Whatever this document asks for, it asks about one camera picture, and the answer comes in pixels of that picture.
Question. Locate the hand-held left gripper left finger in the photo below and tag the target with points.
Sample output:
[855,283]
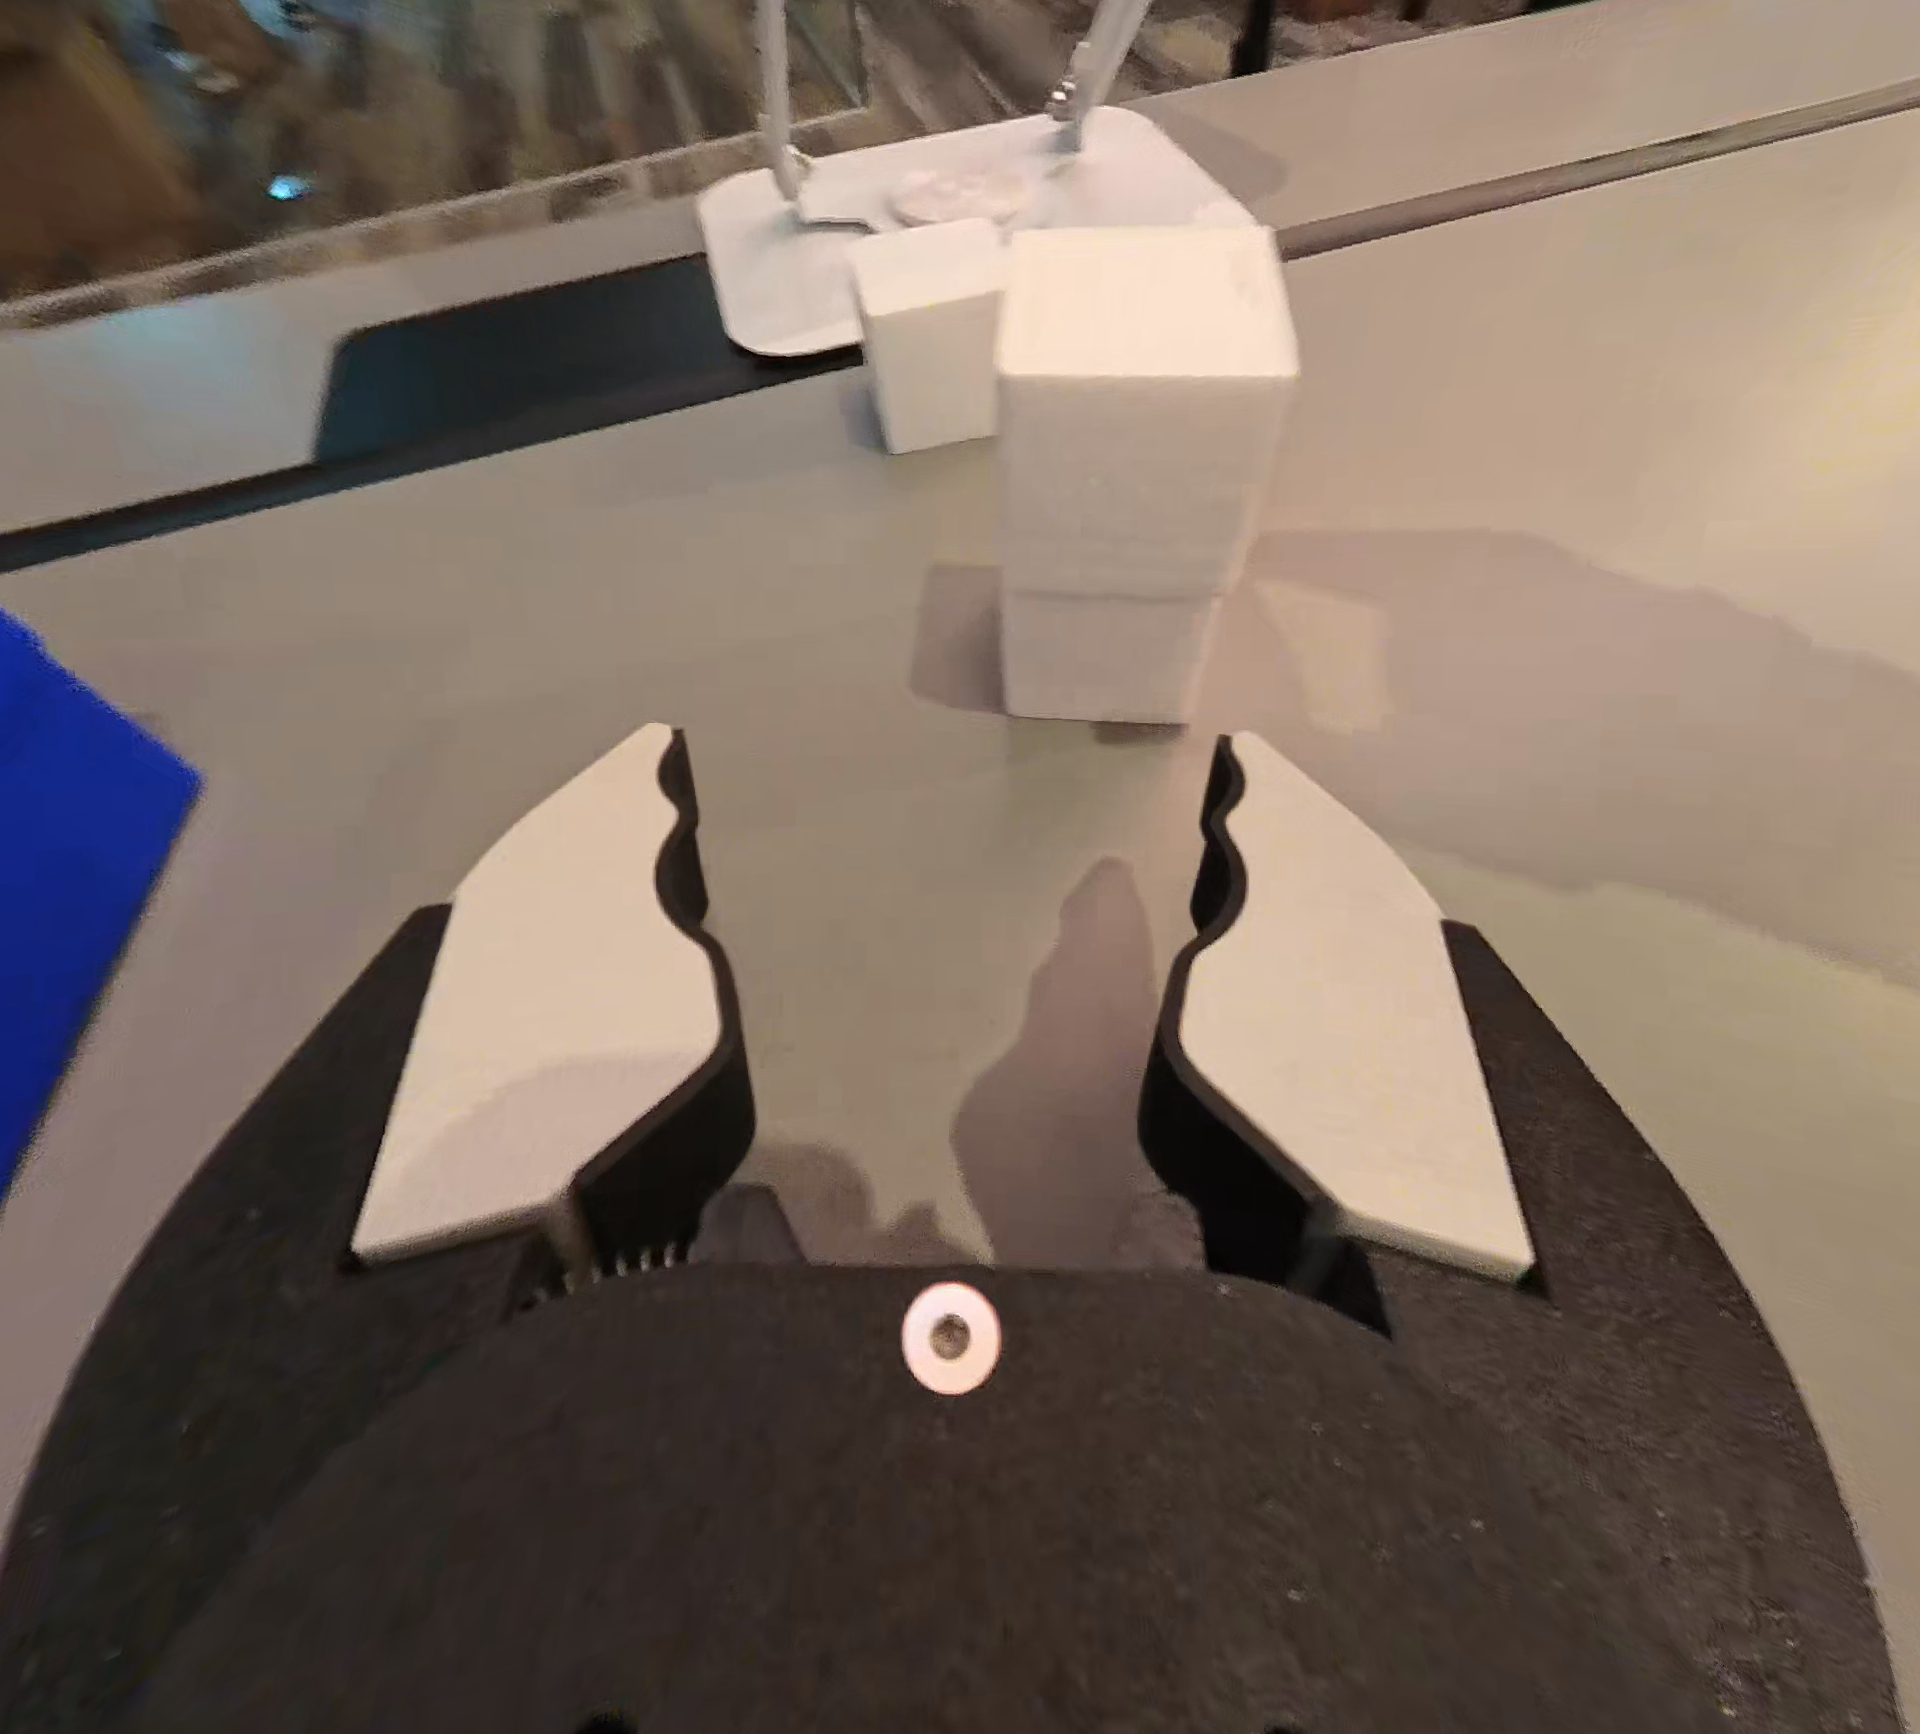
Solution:
[540,1015]

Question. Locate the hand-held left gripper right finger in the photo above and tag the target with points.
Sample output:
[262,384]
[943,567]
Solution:
[1351,1045]

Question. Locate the blue plastic bin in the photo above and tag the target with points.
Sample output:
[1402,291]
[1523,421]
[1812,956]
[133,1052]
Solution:
[74,864]

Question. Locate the wooden book stand white base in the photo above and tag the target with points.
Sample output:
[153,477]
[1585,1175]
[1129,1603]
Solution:
[780,265]

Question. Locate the large cardboard box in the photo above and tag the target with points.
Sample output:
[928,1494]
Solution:
[74,144]

